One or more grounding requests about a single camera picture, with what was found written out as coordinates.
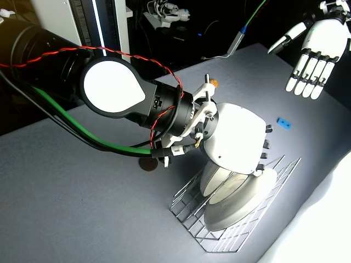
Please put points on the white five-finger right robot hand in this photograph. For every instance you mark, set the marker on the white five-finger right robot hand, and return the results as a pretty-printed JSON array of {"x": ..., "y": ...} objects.
[{"x": 235, "y": 137}]

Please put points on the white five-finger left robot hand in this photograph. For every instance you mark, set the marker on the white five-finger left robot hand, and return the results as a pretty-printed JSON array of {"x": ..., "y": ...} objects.
[{"x": 326, "y": 35}]

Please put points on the white ceramic plate grey print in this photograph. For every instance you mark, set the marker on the white ceramic plate grey print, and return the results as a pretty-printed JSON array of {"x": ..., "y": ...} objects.
[
  {"x": 216, "y": 186},
  {"x": 241, "y": 213}
]

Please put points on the blue block with holes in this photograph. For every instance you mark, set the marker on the blue block with holes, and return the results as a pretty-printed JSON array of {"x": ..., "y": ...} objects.
[{"x": 283, "y": 123}]

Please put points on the orange swirl shell pastry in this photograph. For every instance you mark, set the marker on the orange swirl shell pastry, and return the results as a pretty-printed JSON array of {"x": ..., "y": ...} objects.
[{"x": 214, "y": 83}]

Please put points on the dark brown round cookie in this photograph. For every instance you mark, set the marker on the dark brown round cookie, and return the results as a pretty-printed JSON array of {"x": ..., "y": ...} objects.
[{"x": 148, "y": 165}]

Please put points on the white mechanical device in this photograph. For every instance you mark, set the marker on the white mechanical device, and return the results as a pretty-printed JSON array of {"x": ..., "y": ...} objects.
[{"x": 170, "y": 13}]

